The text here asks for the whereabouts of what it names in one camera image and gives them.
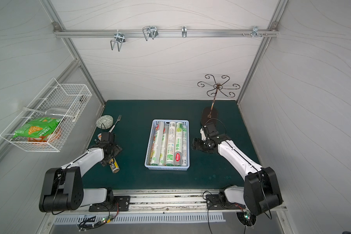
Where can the small metal hook bracket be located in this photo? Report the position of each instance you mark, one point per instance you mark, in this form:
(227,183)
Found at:
(255,33)

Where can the single metal hook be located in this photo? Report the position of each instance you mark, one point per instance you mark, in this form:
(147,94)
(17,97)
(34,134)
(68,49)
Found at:
(184,31)

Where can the clear plastic item in basket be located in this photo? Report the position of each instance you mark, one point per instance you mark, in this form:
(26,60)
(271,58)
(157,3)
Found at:
(56,112)

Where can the green snack bag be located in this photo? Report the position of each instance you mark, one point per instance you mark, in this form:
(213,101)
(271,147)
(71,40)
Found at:
(38,128)

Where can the short yellow wrap roll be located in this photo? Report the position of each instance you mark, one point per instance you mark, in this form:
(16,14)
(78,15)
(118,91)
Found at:
(112,163)

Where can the double metal hook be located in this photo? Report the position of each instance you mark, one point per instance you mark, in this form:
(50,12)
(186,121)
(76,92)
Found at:
(150,32)
(117,41)

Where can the white wire wall basket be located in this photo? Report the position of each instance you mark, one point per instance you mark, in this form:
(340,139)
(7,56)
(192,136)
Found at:
(69,96)

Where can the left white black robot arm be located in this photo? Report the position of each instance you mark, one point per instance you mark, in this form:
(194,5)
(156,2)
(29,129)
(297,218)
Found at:
(63,188)

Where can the light blue perforated plastic basket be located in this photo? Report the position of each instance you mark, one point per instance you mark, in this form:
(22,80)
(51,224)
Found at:
(150,145)

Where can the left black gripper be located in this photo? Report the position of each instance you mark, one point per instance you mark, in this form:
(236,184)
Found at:
(110,159)

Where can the white green long wrap roll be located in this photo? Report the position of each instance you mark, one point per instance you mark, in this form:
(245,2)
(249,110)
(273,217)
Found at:
(184,146)

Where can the aluminium top rail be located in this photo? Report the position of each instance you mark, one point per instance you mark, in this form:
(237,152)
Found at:
(163,33)

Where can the bronze jewelry stand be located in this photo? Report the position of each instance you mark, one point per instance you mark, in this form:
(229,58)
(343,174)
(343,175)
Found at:
(216,87)

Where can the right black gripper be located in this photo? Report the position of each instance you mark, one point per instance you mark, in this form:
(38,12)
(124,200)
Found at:
(199,145)

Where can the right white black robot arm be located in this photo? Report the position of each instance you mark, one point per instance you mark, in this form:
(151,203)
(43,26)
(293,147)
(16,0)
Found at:
(261,191)

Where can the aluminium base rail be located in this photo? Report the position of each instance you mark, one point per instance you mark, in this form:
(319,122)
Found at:
(166,200)

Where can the grey patterned round bowl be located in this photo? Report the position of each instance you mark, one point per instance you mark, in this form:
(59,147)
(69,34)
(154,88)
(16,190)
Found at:
(105,122)

